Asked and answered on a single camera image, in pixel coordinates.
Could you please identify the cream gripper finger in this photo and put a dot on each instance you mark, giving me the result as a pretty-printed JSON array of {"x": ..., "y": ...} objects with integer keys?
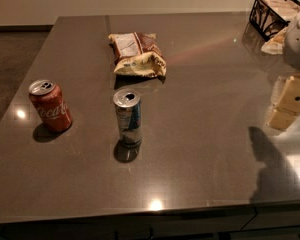
[{"x": 285, "y": 102}]

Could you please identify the red coca-cola can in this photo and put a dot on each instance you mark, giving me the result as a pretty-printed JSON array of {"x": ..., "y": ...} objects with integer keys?
[{"x": 47, "y": 98}]

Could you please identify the black wire napkin basket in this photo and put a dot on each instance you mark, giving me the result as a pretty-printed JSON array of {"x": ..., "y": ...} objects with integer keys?
[{"x": 269, "y": 17}]

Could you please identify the silver blue redbull can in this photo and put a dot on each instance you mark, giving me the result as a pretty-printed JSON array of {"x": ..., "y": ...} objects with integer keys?
[{"x": 127, "y": 104}]

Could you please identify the brown yellow chip bag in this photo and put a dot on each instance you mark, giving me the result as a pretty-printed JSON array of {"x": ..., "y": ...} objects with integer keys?
[{"x": 137, "y": 54}]

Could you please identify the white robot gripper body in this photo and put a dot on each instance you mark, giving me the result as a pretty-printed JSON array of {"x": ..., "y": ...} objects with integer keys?
[{"x": 298, "y": 45}]

